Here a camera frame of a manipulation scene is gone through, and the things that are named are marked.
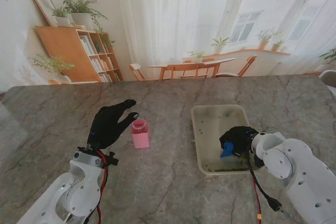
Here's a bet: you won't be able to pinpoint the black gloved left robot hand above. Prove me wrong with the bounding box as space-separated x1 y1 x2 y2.
88 99 140 150

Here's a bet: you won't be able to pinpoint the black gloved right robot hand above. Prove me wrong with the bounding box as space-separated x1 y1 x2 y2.
219 126 260 158

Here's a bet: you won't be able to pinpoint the blue scraper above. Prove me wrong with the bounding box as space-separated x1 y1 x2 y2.
219 141 234 158

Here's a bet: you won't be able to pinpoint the cream baking tray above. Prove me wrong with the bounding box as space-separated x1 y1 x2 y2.
191 104 255 176

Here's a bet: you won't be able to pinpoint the pink square jar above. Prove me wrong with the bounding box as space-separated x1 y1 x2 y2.
131 119 151 149

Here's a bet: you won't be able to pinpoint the scattered green beans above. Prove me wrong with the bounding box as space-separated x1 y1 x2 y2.
198 112 251 174

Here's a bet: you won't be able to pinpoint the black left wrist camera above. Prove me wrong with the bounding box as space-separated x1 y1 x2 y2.
103 152 119 167

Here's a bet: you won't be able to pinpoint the red left arm cable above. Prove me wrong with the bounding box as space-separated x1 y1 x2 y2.
96 150 109 224

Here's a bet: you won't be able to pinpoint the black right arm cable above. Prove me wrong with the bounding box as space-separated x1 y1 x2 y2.
246 153 284 212

